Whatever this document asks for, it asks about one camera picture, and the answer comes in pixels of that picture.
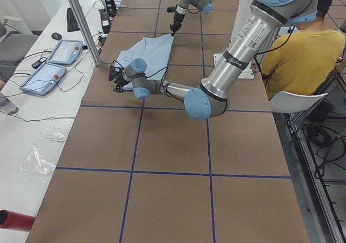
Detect black keyboard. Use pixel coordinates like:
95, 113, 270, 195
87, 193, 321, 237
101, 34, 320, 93
66, 8, 80, 32

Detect black power adapter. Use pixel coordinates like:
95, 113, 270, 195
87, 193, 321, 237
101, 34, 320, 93
99, 10, 111, 34

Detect light blue button-up shirt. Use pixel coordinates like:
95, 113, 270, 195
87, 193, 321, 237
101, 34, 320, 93
115, 34, 174, 80

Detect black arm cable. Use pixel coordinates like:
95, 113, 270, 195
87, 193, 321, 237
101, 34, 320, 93
112, 61, 170, 92

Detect aluminium frame post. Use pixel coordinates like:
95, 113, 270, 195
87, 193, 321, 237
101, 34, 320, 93
68, 0, 101, 66

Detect lower blue teach pendant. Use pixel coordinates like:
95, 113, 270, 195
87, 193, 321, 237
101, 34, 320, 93
19, 62, 67, 96

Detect black computer mouse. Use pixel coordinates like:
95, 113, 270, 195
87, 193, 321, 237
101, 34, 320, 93
51, 32, 62, 41

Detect white chair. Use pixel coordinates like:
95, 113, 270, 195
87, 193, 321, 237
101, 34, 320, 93
269, 91, 328, 114

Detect blue teach pendant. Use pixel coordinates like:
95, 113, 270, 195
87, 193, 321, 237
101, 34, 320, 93
19, 62, 67, 96
46, 39, 83, 65

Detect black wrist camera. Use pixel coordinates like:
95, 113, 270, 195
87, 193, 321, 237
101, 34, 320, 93
108, 65, 122, 82
167, 6, 176, 13

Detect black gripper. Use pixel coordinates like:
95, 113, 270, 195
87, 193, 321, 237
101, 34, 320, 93
114, 70, 127, 93
170, 12, 185, 36

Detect person in yellow shirt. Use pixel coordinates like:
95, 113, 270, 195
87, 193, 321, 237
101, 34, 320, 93
261, 0, 345, 98

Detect grey office chair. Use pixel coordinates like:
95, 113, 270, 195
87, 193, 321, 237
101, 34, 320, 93
1, 16, 38, 82

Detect white pedestal column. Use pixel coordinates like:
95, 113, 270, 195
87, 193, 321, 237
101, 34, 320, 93
213, 0, 260, 80

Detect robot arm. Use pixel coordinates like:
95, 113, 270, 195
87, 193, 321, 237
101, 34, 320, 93
109, 0, 318, 120
167, 0, 215, 36

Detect clear plastic bag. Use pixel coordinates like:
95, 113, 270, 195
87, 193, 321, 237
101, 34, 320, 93
14, 127, 70, 185

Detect red cylinder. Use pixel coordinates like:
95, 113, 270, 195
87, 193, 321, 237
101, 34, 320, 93
1, 210, 35, 232

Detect upper blue teach pendant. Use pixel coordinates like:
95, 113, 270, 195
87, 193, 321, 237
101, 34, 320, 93
46, 39, 83, 65

